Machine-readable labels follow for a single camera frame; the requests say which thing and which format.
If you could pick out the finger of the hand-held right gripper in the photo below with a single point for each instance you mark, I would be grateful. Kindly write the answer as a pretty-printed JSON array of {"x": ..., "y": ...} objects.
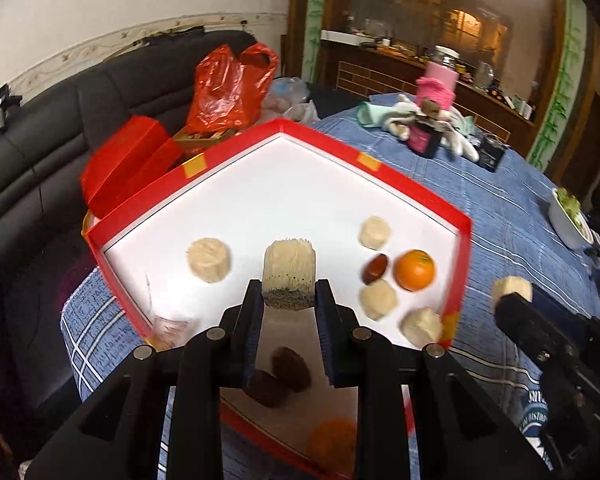
[
  {"x": 525, "y": 322},
  {"x": 555, "y": 305}
]

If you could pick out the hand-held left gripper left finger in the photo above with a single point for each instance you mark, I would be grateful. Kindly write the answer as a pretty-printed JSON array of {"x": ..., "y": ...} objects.
[{"x": 252, "y": 330}]

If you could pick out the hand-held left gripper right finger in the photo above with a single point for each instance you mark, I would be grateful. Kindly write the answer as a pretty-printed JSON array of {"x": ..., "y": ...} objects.
[{"x": 330, "y": 340}]

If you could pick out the beige pastry roll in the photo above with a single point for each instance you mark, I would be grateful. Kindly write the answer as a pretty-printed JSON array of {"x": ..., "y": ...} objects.
[
  {"x": 421, "y": 326},
  {"x": 208, "y": 260},
  {"x": 375, "y": 232},
  {"x": 511, "y": 287},
  {"x": 288, "y": 275},
  {"x": 377, "y": 300}
]

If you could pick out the brown longan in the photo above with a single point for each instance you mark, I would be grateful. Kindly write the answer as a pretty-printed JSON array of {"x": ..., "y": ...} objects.
[{"x": 291, "y": 367}]

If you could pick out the red date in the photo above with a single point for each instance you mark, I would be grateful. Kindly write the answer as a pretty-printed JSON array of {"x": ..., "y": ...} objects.
[
  {"x": 376, "y": 268},
  {"x": 267, "y": 390}
]

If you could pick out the orange mandarin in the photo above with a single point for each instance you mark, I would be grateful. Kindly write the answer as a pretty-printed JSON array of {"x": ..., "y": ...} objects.
[
  {"x": 332, "y": 440},
  {"x": 415, "y": 270}
]

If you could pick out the red box tray white inside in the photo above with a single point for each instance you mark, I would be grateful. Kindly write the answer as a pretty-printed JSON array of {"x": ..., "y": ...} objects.
[{"x": 280, "y": 185}]

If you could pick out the white bowl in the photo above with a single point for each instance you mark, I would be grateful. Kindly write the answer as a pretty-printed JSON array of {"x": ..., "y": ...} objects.
[{"x": 565, "y": 225}]

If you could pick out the clear plastic wrapper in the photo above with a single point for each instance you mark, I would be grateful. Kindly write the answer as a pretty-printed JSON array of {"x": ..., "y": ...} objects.
[{"x": 170, "y": 330}]

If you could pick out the green leafy vegetables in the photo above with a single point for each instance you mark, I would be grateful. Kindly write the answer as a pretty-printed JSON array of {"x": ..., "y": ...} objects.
[{"x": 570, "y": 205}]

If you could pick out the black box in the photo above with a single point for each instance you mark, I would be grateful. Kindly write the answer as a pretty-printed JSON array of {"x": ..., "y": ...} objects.
[{"x": 490, "y": 152}]

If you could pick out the white cloth gloves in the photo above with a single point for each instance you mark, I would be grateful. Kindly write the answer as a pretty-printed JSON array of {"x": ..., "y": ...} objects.
[{"x": 455, "y": 132}]

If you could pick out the gold box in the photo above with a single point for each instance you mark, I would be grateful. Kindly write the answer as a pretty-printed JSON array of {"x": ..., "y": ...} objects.
[{"x": 200, "y": 136}]

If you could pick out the dark jar with pink label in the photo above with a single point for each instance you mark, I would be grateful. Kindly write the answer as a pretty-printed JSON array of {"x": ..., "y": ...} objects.
[{"x": 424, "y": 139}]

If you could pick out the red box lid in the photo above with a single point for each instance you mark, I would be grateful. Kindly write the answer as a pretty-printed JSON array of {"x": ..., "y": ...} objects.
[{"x": 125, "y": 160}]

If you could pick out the clear plastic bag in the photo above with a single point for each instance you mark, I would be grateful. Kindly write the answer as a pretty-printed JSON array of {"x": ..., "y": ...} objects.
[{"x": 290, "y": 95}]

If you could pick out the clear glass mug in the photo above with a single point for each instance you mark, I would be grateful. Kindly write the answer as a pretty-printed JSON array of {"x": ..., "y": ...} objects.
[{"x": 484, "y": 77}]

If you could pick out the red plastic bag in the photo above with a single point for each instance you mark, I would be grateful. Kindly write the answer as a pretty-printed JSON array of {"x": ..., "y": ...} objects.
[{"x": 225, "y": 90}]

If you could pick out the jar with pink knitted sleeve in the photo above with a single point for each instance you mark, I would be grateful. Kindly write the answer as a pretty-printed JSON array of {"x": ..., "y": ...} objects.
[{"x": 437, "y": 85}]

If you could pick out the black sofa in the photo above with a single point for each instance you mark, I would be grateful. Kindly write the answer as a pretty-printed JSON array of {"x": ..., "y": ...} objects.
[{"x": 40, "y": 160}]

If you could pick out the wooden cabinet with glass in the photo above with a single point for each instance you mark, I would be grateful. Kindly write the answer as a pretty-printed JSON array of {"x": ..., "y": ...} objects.
[{"x": 380, "y": 70}]

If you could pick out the small black device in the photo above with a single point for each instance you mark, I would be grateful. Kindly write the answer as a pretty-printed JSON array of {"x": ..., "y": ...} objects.
[{"x": 0, "y": 107}]

